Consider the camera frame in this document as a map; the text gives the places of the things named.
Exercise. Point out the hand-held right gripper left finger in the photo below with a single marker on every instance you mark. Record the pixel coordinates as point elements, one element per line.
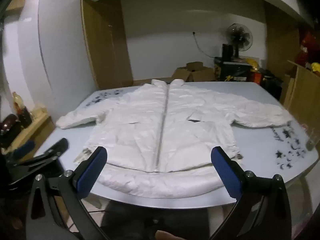
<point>91,172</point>

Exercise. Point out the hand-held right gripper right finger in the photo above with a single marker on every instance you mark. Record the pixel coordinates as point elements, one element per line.
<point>225,172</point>

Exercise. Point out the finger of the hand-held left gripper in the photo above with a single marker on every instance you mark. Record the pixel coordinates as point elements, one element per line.
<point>56,146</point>
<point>23,148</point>

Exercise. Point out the white puffer jacket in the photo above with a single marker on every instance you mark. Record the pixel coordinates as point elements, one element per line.
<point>140,120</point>

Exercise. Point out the person's dark pants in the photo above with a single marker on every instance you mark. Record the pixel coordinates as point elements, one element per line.
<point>150,220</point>

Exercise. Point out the clear drinking glass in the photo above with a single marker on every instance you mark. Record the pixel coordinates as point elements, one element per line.
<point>313,140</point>

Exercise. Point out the black bag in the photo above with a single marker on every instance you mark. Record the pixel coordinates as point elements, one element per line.
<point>272,83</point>

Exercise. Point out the black box with yellow print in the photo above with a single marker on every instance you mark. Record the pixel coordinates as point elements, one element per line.
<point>232,71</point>

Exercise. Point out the red box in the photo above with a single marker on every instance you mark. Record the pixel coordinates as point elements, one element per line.
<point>257,76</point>

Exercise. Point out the large open cardboard box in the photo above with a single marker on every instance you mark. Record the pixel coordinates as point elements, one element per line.
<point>191,75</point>

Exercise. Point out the small open cardboard box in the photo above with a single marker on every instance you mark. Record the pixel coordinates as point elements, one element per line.
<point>197,65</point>

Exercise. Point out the wooden cabinet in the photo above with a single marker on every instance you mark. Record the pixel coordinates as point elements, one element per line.
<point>302,92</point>

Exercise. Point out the yellow plastic bag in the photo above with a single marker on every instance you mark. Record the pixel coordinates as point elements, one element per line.
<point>252,63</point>

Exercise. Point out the wooden wardrobe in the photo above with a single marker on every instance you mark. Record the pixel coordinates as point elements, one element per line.
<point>107,42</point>

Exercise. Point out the black speaker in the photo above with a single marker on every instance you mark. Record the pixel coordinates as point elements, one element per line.
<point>227,51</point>

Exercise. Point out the black standing fan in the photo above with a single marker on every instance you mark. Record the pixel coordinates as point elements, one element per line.
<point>238,36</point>

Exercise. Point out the red plush toy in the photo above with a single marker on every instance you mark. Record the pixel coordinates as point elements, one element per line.
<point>308,47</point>

